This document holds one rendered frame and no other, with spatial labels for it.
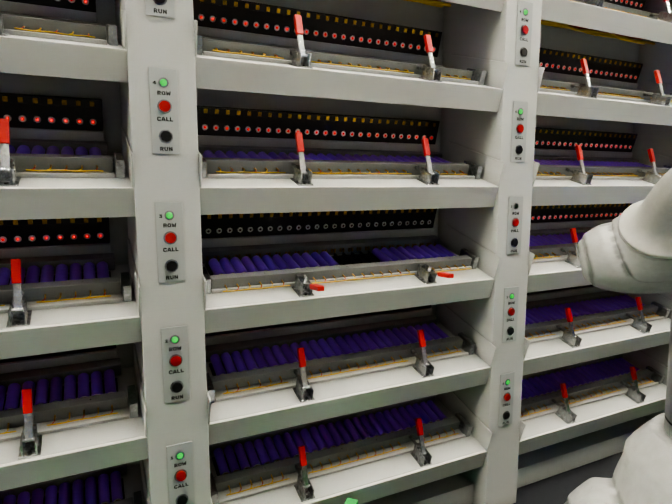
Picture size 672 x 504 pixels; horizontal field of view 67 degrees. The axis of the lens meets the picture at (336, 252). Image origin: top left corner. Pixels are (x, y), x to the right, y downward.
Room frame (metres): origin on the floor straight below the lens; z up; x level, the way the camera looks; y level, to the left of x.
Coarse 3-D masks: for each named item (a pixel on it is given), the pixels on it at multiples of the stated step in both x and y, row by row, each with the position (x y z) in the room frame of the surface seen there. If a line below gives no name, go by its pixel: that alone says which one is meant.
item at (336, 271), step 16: (464, 256) 1.09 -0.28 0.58; (256, 272) 0.89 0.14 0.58; (272, 272) 0.90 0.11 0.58; (288, 272) 0.90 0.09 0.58; (304, 272) 0.91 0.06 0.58; (320, 272) 0.93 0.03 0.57; (336, 272) 0.94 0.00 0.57; (352, 272) 0.96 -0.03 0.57; (368, 272) 0.98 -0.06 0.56; (384, 272) 0.99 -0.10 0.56; (400, 272) 1.00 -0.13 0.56; (256, 288) 0.86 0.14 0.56
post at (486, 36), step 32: (512, 0) 1.06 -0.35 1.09; (448, 32) 1.22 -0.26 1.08; (480, 32) 1.12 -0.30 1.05; (512, 32) 1.06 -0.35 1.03; (448, 64) 1.21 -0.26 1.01; (512, 64) 1.06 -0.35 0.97; (512, 96) 1.06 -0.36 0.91; (448, 128) 1.21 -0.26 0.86; (480, 128) 1.11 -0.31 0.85; (512, 192) 1.07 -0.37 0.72; (448, 224) 1.20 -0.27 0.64; (480, 224) 1.10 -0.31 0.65; (512, 256) 1.07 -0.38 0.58; (480, 320) 1.09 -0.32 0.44; (512, 352) 1.08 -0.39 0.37; (480, 416) 1.08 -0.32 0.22; (512, 416) 1.08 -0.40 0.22; (512, 448) 1.09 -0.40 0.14; (480, 480) 1.07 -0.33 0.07; (512, 480) 1.09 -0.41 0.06
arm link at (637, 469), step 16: (656, 416) 0.41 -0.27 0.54; (640, 432) 0.40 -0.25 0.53; (656, 432) 0.38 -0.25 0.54; (624, 448) 0.40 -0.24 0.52; (640, 448) 0.38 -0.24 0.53; (656, 448) 0.36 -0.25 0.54; (624, 464) 0.39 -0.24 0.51; (640, 464) 0.37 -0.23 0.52; (656, 464) 0.36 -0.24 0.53; (592, 480) 0.41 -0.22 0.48; (608, 480) 0.41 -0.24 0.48; (624, 480) 0.38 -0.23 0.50; (640, 480) 0.36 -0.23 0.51; (656, 480) 0.35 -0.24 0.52; (576, 496) 0.40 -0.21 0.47; (592, 496) 0.39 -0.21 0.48; (608, 496) 0.38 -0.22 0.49; (624, 496) 0.37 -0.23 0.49; (640, 496) 0.35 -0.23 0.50; (656, 496) 0.34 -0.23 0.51
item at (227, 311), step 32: (480, 256) 1.09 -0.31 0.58; (288, 288) 0.90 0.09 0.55; (352, 288) 0.93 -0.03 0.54; (384, 288) 0.94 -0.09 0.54; (416, 288) 0.97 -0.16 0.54; (448, 288) 1.00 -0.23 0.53; (480, 288) 1.04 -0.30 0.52; (224, 320) 0.81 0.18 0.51; (256, 320) 0.84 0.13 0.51; (288, 320) 0.86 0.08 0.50
